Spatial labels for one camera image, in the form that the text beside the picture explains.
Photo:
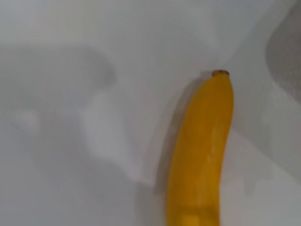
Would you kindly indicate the yellow plastic banana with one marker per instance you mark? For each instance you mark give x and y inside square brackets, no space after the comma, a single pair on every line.
[200,153]

